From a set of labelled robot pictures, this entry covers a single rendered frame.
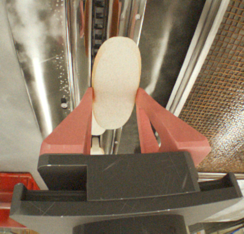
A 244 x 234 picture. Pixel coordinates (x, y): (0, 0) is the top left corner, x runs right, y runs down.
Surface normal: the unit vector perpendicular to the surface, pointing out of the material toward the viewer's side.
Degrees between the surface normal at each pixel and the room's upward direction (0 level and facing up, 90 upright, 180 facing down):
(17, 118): 0
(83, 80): 0
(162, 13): 0
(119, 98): 10
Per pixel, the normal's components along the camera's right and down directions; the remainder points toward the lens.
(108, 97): 0.06, 0.62
